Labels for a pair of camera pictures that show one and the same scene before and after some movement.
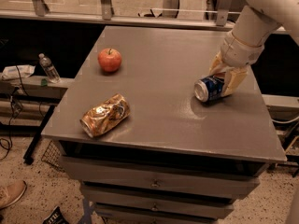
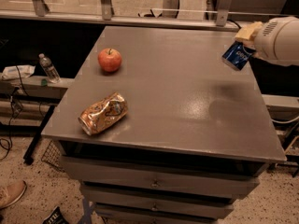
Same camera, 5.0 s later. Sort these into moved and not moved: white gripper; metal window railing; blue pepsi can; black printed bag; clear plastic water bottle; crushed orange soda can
Moved: blue pepsi can; white gripper
Not moved: clear plastic water bottle; crushed orange soda can; black printed bag; metal window railing
